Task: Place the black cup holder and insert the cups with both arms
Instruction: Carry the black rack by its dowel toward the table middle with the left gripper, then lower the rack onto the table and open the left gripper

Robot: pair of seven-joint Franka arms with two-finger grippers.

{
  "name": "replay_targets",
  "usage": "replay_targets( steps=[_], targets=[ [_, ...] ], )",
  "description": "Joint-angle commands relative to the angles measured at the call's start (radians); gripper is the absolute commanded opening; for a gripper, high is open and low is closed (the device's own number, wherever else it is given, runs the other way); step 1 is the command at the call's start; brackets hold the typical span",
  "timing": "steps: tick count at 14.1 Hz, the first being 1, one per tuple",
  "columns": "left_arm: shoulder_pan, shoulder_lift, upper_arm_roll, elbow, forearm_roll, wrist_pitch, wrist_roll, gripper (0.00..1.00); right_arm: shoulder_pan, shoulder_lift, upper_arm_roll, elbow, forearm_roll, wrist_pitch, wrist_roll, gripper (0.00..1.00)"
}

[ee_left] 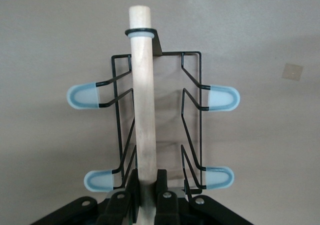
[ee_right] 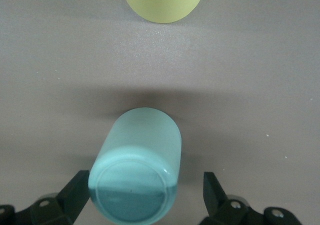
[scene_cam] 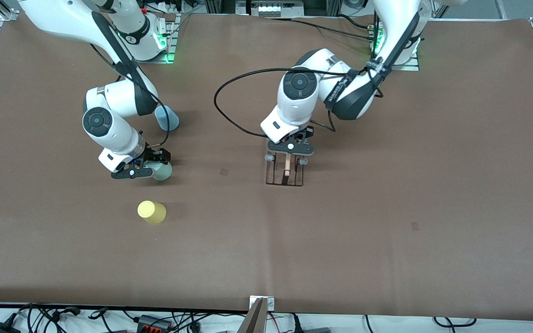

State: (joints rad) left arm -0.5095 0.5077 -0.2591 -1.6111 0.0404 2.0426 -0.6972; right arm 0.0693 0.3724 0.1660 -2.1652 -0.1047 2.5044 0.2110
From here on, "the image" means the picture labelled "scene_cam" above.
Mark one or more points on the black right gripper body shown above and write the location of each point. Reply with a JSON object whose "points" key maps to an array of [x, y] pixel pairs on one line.
{"points": [[154, 155]]}

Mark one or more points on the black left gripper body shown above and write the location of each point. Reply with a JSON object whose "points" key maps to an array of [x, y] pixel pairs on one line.
{"points": [[304, 134]]}

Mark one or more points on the pale green plastic cup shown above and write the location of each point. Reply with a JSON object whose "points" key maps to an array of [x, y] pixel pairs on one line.
{"points": [[162, 172]]}

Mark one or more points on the yellow plastic cup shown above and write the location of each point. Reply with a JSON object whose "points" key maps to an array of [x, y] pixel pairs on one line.
{"points": [[151, 212]]}

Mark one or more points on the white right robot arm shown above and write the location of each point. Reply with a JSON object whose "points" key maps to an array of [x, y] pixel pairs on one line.
{"points": [[114, 134]]}

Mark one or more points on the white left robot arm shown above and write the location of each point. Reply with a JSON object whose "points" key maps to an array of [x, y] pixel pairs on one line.
{"points": [[294, 106]]}

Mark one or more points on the light blue plastic cup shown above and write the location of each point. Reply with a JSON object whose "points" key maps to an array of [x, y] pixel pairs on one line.
{"points": [[164, 118]]}

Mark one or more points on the brown table cover mat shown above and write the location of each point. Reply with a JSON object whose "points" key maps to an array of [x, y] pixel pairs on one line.
{"points": [[387, 185]]}

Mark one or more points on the white power strip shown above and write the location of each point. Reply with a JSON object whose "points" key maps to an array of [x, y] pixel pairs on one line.
{"points": [[271, 8]]}

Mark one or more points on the black orange connector box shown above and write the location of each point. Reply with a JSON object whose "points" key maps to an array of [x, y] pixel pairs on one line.
{"points": [[153, 322]]}

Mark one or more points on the black power adapter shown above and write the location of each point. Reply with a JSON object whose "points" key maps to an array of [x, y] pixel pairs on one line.
{"points": [[0, 328]]}

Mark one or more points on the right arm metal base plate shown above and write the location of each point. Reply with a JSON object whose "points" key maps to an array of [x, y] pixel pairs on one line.
{"points": [[151, 60]]}

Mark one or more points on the grey metal mount bar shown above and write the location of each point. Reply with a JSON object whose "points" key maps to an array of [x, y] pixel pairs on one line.
{"points": [[255, 321]]}

